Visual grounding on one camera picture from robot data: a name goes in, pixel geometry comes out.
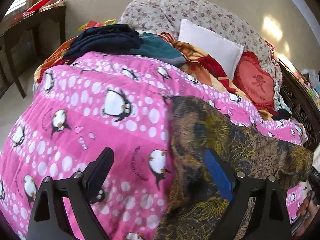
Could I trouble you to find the dark floral patterned garment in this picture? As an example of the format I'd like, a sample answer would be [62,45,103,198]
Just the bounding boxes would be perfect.
[154,96,313,239]

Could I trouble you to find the navy blue folded clothing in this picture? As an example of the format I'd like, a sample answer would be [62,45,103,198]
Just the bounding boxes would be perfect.
[63,24,144,60]

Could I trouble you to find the teal folded clothing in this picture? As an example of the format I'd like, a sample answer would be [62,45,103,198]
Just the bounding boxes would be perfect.
[128,32,187,67]

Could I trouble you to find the person hand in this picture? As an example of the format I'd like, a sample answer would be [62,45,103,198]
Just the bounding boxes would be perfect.
[295,191,318,237]

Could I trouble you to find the dark carved wooden headboard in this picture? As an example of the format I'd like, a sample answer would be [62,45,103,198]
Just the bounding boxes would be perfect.
[278,61,319,151]

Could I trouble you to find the pink penguin blanket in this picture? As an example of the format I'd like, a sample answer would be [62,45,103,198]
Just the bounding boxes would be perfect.
[1,52,313,239]

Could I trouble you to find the red heart cushion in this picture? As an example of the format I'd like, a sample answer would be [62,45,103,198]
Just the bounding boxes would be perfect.
[233,51,277,115]

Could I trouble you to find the white square pillow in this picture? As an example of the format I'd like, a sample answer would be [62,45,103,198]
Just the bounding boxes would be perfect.
[178,19,244,80]

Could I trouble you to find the orange red floral blanket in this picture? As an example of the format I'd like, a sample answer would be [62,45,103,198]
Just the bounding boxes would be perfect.
[34,31,276,120]

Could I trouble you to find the red yellow shopping bag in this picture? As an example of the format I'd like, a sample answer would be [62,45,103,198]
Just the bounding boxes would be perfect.
[78,19,117,31]

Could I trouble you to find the dark wooden side table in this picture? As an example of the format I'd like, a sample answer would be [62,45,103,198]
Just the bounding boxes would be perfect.
[0,3,67,99]

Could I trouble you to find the red box on table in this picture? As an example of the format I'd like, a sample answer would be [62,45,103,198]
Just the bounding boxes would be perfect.
[23,0,51,18]

